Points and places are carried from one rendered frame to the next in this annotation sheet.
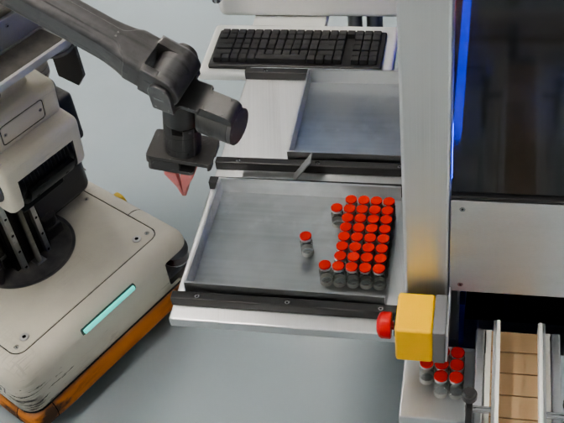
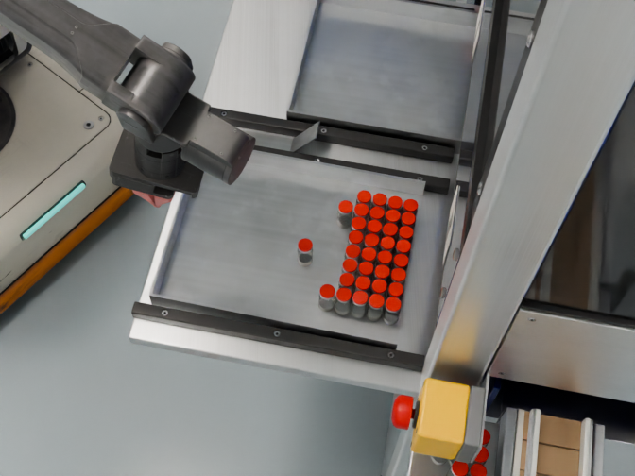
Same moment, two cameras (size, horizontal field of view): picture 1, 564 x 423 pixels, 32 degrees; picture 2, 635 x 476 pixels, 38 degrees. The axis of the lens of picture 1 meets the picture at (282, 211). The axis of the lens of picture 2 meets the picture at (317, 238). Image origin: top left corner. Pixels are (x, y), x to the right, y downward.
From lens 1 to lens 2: 0.55 m
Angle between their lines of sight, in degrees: 17
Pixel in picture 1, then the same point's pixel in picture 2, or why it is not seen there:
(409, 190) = (469, 294)
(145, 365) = (94, 262)
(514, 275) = (572, 377)
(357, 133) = (373, 87)
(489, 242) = (554, 349)
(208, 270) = (180, 272)
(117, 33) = (74, 29)
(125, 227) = (76, 108)
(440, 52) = (566, 179)
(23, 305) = not seen: outside the picture
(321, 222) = (322, 216)
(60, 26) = not seen: outside the picture
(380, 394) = not seen: hidden behind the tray
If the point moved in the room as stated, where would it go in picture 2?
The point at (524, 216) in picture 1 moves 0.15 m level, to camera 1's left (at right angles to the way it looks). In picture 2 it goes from (609, 337) to (465, 348)
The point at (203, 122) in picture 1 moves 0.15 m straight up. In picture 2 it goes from (193, 154) to (178, 59)
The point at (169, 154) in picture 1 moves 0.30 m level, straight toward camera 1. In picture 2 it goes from (142, 172) to (186, 427)
